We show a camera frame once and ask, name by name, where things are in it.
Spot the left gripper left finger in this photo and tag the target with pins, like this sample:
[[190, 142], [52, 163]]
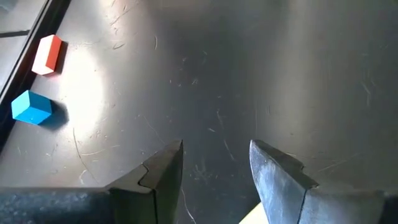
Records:
[[140, 199]]

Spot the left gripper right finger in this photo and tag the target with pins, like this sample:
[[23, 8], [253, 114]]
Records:
[[280, 186]]

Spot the red rectangular block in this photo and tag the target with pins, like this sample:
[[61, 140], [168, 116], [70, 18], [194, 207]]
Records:
[[46, 54]]

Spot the yellow plastic bin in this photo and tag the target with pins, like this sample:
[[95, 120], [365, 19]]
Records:
[[252, 215]]

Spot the black table mat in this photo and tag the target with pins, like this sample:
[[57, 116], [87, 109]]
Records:
[[217, 77]]

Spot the blue cube block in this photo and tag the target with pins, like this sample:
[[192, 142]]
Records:
[[31, 107]]

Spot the black aluminium table frame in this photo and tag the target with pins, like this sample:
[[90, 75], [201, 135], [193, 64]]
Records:
[[17, 82]]

